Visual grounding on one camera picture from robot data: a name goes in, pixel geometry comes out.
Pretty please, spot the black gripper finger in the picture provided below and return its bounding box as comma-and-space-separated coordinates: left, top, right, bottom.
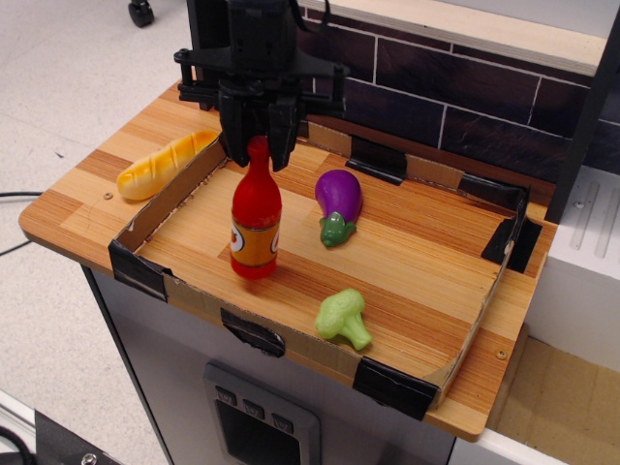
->
218, 90, 250, 167
268, 95, 300, 171

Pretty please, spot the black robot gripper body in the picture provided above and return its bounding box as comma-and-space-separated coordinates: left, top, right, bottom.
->
174, 1, 349, 117

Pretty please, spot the red hot sauce bottle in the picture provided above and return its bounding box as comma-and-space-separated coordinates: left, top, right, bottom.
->
230, 136, 282, 279

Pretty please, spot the cardboard fence with black tape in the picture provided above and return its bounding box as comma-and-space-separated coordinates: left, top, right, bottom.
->
109, 121, 541, 432

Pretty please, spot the purple toy eggplant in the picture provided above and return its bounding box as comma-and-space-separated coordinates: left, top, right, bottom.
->
315, 170, 363, 248

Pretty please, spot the black caster wheel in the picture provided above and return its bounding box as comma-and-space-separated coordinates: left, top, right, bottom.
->
128, 0, 154, 28

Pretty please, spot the yellow toy bread loaf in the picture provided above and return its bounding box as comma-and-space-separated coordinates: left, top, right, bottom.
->
116, 130, 218, 201

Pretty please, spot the green toy broccoli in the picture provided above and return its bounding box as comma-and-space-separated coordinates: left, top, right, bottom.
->
315, 289, 372, 351

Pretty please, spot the grey oven control panel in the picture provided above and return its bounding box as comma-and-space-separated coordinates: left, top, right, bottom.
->
202, 363, 322, 465

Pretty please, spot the white toy sink unit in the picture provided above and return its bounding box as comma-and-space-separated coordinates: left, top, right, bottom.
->
526, 167, 619, 371

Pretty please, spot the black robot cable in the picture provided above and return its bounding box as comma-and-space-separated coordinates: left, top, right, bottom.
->
288, 0, 331, 34

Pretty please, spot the black floor cable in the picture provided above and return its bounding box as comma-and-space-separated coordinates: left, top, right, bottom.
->
0, 191, 44, 257

